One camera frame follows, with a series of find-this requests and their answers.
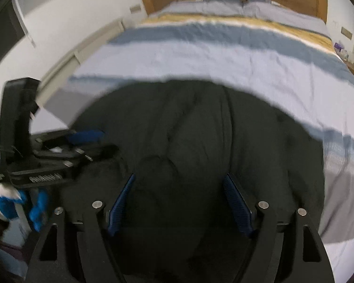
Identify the person's left hand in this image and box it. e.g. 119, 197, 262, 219
0, 183, 50, 232

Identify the window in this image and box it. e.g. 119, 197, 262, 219
0, 0, 28, 67

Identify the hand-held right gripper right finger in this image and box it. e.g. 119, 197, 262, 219
223, 173, 334, 283

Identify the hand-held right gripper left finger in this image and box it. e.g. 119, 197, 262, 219
26, 173, 136, 283

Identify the bed with striped duvet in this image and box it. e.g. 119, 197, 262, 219
37, 0, 354, 283

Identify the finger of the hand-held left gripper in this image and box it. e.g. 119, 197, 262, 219
35, 144, 120, 167
31, 128, 106, 148

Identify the striped pillow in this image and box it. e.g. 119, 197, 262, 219
162, 0, 246, 17
242, 0, 329, 34

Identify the black puffer jacket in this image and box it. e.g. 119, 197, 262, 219
60, 79, 325, 283

